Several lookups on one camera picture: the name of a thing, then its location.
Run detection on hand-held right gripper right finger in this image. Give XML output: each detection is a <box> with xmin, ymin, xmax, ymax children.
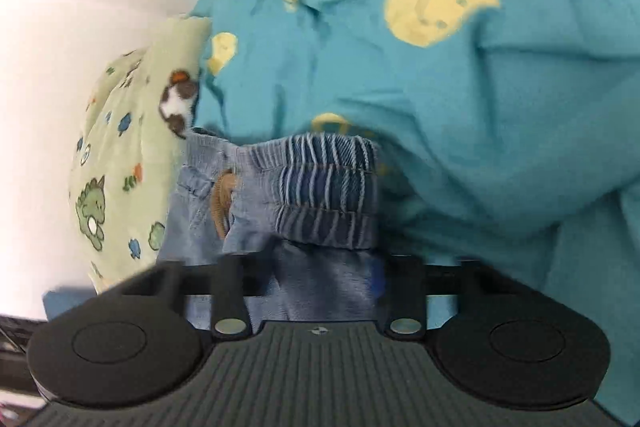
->
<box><xmin>371</xmin><ymin>257</ymin><xmax>523</xmax><ymax>339</ymax></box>

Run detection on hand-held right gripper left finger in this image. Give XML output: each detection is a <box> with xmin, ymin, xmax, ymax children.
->
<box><xmin>120</xmin><ymin>255</ymin><xmax>272</xmax><ymax>339</ymax></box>

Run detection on blue denim jeans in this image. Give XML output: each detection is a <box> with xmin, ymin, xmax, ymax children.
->
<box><xmin>156</xmin><ymin>129</ymin><xmax>386</xmax><ymax>333</ymax></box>

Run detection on green cartoon print blanket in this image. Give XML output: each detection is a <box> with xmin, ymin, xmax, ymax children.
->
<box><xmin>67</xmin><ymin>14</ymin><xmax>213</xmax><ymax>295</ymax></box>

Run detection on teal smiley print bedsheet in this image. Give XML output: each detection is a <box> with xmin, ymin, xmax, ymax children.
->
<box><xmin>190</xmin><ymin>0</ymin><xmax>640</xmax><ymax>425</ymax></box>

